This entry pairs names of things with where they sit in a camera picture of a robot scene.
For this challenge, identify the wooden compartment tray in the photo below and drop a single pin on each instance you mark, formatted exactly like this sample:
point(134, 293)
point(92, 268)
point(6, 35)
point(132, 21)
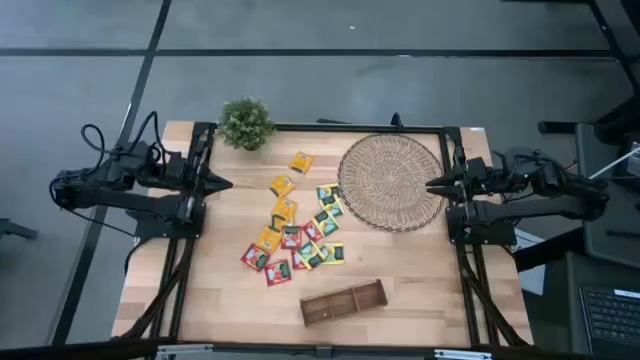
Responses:
point(345, 302)

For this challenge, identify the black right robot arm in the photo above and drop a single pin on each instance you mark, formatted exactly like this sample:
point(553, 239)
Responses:
point(530, 210)

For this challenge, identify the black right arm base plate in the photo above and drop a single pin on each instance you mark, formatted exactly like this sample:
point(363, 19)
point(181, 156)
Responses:
point(500, 236)

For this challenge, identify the small green potted plant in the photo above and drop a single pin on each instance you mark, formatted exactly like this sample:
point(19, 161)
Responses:
point(245, 122)

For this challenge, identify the red tea bag sachet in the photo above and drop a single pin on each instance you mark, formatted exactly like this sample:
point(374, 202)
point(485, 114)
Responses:
point(255, 257)
point(311, 232)
point(277, 273)
point(291, 237)
point(297, 262)

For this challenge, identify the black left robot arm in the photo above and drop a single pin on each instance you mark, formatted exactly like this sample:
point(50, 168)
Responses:
point(125, 202)

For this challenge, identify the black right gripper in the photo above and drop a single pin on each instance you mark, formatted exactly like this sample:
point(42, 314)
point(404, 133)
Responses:
point(477, 184)

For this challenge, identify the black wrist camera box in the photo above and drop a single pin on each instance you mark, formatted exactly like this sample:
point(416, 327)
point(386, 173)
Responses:
point(178, 162)
point(477, 165)

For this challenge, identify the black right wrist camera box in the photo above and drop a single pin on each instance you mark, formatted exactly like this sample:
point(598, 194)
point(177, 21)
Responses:
point(477, 165)

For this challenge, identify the silver frame bracket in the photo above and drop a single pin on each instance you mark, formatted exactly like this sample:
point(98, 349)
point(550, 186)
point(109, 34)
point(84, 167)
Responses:
point(462, 354)
point(185, 349)

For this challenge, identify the round woven placemat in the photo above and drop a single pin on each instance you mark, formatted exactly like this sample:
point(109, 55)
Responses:
point(390, 182)

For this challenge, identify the grey cabinet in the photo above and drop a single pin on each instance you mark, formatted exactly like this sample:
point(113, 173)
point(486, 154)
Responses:
point(615, 250)

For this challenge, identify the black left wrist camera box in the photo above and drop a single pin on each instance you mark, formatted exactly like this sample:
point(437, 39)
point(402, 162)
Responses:
point(178, 162)

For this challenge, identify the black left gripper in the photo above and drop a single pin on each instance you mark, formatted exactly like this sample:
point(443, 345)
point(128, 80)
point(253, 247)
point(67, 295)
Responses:
point(196, 182)

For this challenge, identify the yellow tea bag sachet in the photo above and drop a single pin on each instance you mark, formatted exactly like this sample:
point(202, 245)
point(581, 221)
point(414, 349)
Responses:
point(282, 186)
point(301, 162)
point(269, 239)
point(285, 209)

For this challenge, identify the black chair base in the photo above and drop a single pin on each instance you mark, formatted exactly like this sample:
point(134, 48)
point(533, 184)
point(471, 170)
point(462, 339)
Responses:
point(620, 122)

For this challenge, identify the black chair foot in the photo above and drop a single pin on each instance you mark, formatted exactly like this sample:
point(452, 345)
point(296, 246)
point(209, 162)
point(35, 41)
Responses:
point(15, 229)

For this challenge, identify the small black clamp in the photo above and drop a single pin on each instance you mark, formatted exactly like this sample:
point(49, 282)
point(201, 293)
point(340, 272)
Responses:
point(396, 120)

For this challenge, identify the green tea bag sachet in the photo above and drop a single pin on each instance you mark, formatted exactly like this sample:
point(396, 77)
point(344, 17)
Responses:
point(334, 253)
point(336, 210)
point(327, 191)
point(327, 224)
point(312, 255)

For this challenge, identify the dark laptop keyboard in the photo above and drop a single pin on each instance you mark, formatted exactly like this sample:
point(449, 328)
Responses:
point(612, 315)

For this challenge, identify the dark grey desk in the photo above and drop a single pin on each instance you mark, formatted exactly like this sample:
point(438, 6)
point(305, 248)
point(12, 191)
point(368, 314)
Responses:
point(560, 280)

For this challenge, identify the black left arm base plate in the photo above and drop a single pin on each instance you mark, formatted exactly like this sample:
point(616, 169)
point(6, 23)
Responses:
point(160, 231)

